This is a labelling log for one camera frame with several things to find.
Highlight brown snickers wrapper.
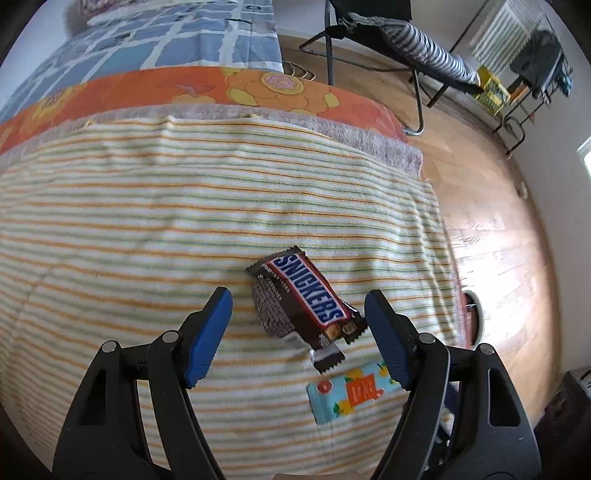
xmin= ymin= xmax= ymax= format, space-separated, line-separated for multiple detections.
xmin=245 ymin=246 xmax=368 ymax=374

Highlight striped hanging towel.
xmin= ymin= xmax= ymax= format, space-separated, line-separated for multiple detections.
xmin=470 ymin=1 xmax=536 ymax=76

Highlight white ring light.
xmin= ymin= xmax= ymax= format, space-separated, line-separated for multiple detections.
xmin=463 ymin=290 xmax=484 ymax=347

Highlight folded floral quilt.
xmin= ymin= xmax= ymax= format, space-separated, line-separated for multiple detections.
xmin=77 ymin=0 xmax=141 ymax=20

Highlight dark hanging jacket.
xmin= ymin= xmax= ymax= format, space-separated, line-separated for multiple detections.
xmin=510 ymin=30 xmax=573 ymax=99

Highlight blue checked bedsheet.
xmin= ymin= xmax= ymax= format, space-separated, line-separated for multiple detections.
xmin=1 ymin=1 xmax=283 ymax=121

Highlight black clothes rack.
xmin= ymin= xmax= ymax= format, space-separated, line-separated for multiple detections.
xmin=450 ymin=0 xmax=576 ymax=158

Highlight orange floral bedsheet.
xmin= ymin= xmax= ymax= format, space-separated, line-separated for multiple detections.
xmin=1 ymin=66 xmax=404 ymax=152

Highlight light blue snack wrapper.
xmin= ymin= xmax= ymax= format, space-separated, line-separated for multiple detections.
xmin=307 ymin=362 xmax=402 ymax=425

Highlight black folding chair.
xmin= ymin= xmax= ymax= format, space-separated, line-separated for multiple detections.
xmin=298 ymin=0 xmax=483 ymax=136

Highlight yellow crate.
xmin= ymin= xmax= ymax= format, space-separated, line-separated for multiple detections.
xmin=475 ymin=65 xmax=511 ymax=116

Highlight striped cushion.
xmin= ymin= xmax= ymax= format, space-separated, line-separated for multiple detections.
xmin=349 ymin=13 xmax=481 ymax=87

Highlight striped yellow towel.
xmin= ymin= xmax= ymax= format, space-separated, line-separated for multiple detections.
xmin=1 ymin=117 xmax=459 ymax=479

